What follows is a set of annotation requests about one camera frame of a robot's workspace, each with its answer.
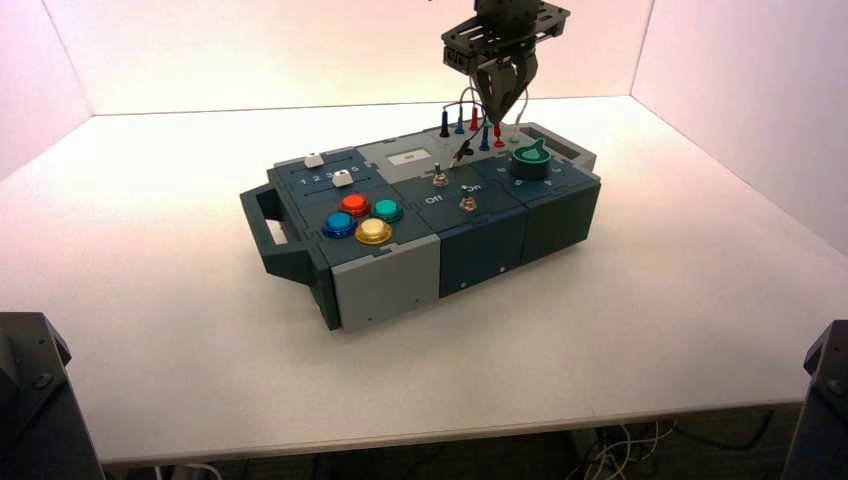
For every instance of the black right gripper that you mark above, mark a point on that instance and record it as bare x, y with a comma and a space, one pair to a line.
503, 33

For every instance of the green rotary knob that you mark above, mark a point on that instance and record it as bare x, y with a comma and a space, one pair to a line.
530, 162

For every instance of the small white display window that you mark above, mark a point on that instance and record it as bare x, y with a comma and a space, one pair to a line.
408, 158

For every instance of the teal round push button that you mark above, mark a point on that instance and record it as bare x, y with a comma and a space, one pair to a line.
387, 210

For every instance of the white slider knob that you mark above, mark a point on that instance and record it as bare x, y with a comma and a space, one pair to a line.
342, 177
313, 160

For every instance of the red round push button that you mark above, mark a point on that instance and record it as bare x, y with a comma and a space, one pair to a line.
355, 204

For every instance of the yellow round push button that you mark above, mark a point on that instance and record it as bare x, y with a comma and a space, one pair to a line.
373, 230

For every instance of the blue round push button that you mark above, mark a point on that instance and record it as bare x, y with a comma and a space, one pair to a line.
339, 224

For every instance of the dark teal grey task box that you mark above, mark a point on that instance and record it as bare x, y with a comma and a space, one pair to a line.
384, 278

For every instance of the metal toggle switch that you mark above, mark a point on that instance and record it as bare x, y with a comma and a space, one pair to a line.
439, 176
468, 200

